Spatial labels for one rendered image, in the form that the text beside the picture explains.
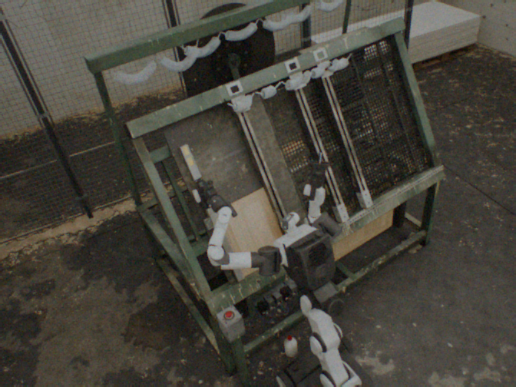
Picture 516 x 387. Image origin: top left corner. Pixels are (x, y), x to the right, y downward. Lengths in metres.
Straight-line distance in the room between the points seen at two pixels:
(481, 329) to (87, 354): 3.15
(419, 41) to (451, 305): 4.35
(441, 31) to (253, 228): 5.28
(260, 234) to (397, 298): 1.51
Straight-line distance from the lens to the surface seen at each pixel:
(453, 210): 4.89
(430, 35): 7.43
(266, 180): 2.95
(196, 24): 3.21
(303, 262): 2.44
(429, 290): 4.14
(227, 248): 2.92
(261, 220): 3.01
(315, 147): 3.14
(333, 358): 3.16
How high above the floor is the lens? 3.20
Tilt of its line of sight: 40 degrees down
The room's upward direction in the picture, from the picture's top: 8 degrees counter-clockwise
